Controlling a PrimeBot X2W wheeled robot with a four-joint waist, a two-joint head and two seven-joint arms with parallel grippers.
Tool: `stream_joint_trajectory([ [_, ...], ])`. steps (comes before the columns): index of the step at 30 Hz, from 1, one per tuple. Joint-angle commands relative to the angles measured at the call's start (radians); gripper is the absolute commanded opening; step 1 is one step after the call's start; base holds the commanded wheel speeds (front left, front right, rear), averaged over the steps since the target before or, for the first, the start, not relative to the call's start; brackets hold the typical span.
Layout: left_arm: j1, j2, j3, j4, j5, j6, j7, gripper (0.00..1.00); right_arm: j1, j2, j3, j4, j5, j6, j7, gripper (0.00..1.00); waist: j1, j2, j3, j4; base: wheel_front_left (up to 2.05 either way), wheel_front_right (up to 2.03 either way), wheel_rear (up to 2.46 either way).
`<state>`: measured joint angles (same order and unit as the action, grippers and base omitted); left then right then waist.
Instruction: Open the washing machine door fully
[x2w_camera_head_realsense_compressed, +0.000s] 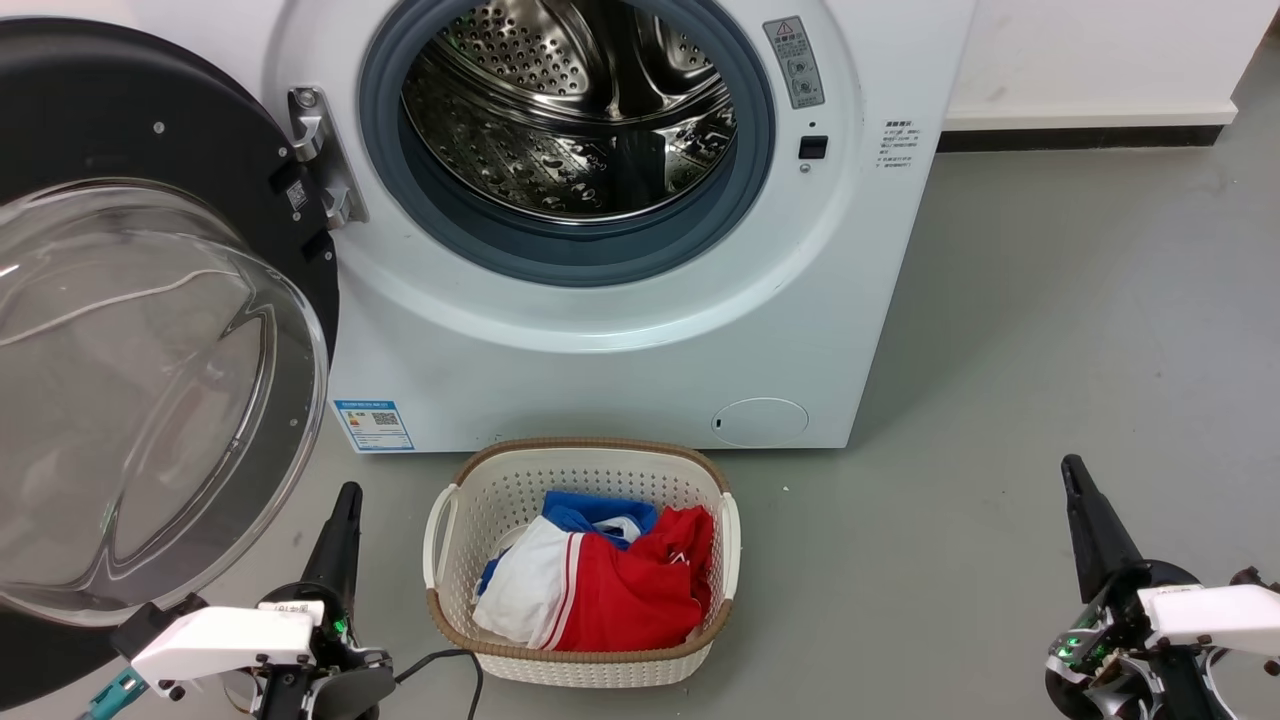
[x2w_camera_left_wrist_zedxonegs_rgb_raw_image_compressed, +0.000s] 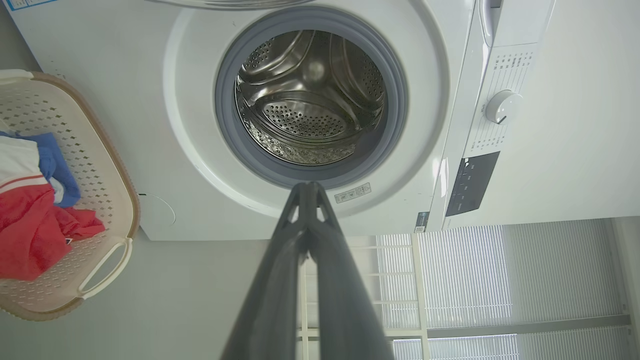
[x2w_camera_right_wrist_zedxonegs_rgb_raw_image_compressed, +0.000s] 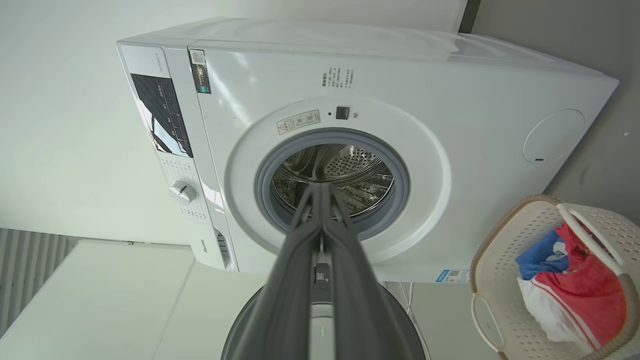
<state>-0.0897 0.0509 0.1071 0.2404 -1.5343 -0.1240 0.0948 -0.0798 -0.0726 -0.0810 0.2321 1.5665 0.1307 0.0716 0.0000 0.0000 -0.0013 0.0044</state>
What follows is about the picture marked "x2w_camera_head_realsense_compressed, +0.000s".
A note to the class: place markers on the blue energy label sticker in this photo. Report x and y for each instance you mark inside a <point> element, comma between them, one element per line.
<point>373,426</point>

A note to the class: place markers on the black door latch slot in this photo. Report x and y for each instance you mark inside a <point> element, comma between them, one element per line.
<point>813,147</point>

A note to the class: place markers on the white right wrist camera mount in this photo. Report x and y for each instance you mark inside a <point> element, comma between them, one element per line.
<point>1220,612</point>

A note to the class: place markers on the small text label sticker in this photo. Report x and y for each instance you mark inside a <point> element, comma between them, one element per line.
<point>897,143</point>

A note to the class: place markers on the white front-load washing machine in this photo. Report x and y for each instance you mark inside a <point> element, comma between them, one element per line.
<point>600,380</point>

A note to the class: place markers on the metal door hinge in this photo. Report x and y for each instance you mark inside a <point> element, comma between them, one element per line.
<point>310,130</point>

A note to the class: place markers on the grey warning sticker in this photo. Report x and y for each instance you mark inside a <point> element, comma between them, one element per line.
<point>795,60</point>

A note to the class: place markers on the white perforated laundry basket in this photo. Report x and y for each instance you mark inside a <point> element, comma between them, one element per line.
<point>505,485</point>

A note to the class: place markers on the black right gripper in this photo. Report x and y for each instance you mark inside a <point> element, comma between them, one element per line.
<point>1110,660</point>

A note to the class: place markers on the blue garment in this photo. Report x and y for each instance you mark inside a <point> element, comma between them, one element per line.
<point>590,510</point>

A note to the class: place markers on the round white filter cover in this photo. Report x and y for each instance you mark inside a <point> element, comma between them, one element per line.
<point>760,422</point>

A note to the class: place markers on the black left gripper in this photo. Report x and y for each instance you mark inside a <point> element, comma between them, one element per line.
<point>345,685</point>

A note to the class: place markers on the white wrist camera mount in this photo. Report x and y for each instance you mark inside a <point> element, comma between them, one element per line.
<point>220,640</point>
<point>1220,612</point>

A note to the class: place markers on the red and white garment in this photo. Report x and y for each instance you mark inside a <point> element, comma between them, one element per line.
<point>625,600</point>

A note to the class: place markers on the black round glass washer door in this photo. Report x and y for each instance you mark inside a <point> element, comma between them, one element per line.
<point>120,100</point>

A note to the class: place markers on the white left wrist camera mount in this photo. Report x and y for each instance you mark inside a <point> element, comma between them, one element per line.
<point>220,640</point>

